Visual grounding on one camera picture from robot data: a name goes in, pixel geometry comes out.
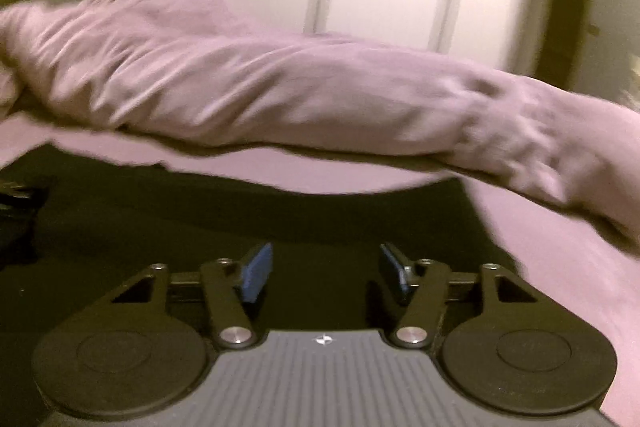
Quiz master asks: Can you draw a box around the pink bed sheet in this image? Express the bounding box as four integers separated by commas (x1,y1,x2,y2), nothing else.
0,112,640,427

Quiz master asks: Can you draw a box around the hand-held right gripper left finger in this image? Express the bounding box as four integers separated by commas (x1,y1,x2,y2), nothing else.
111,243,273,349

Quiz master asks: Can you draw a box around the black garment with white stripe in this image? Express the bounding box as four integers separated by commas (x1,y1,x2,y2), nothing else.
0,144,523,343

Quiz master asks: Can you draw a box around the dark door frame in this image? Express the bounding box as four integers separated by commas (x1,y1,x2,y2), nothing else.
540,0,640,95

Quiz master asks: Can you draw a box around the rumpled pink duvet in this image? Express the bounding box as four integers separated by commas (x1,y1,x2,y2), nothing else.
0,0,640,228

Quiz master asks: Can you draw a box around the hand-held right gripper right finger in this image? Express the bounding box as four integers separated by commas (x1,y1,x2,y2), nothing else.
379,243,532,349

